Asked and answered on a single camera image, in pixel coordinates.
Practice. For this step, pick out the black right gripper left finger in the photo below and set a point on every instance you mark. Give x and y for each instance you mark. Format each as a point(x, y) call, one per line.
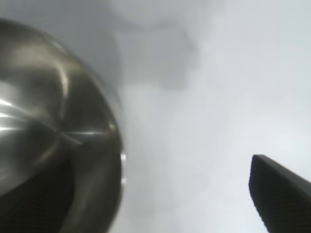
point(34, 206)

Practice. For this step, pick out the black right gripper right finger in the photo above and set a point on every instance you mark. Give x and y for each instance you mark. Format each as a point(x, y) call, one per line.
point(281, 196)

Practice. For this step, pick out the stainless steel mixing bowl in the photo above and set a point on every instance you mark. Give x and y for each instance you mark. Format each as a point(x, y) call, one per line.
point(48, 97)

